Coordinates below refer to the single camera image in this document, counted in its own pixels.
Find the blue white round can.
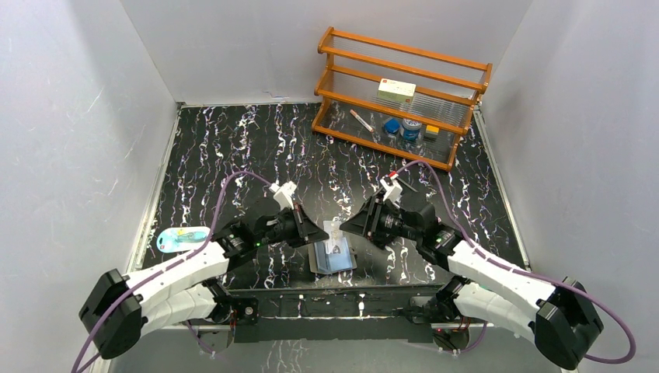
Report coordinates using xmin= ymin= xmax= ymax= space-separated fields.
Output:
xmin=399 ymin=118 xmax=423 ymax=141

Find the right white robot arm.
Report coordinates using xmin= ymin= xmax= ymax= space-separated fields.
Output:
xmin=340 ymin=197 xmax=603 ymax=370

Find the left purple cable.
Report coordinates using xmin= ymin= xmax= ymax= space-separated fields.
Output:
xmin=71 ymin=169 xmax=277 ymax=373

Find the white green carton box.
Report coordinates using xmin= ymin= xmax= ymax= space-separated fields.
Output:
xmin=377 ymin=78 xmax=417 ymax=103

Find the purple cable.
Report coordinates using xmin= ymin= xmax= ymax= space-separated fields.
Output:
xmin=393 ymin=159 xmax=637 ymax=365
xmin=71 ymin=169 xmax=277 ymax=373

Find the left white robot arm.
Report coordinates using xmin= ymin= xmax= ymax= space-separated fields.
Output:
xmin=78 ymin=200 xmax=330 ymax=360

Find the white VIP credit card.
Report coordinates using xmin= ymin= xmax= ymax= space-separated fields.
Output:
xmin=323 ymin=221 xmax=347 ymax=255

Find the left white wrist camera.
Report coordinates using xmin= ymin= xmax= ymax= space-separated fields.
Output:
xmin=268 ymin=181 xmax=297 ymax=209

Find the white blue blister pack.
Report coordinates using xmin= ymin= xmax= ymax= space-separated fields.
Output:
xmin=155 ymin=226 xmax=211 ymax=253

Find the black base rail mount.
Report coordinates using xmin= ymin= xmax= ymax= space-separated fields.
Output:
xmin=183 ymin=284 xmax=490 ymax=351

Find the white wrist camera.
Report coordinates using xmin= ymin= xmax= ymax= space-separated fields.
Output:
xmin=380 ymin=172 xmax=403 ymax=203
xmin=268 ymin=181 xmax=297 ymax=209

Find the blue small cube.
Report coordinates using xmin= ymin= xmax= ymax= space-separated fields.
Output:
xmin=382 ymin=117 xmax=400 ymax=136

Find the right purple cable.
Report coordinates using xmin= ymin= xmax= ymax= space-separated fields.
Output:
xmin=393 ymin=159 xmax=637 ymax=365

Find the yellow black small block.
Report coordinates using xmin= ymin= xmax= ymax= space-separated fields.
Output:
xmin=423 ymin=125 xmax=440 ymax=141

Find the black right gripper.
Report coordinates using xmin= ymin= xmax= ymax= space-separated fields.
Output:
xmin=340 ymin=194 xmax=421 ymax=242

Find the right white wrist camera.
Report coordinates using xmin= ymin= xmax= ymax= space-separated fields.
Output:
xmin=380 ymin=172 xmax=403 ymax=203

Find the orange wooden shelf rack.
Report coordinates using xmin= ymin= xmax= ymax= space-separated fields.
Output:
xmin=312 ymin=27 xmax=493 ymax=171

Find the red white pen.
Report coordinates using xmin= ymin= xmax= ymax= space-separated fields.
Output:
xmin=350 ymin=110 xmax=375 ymax=133

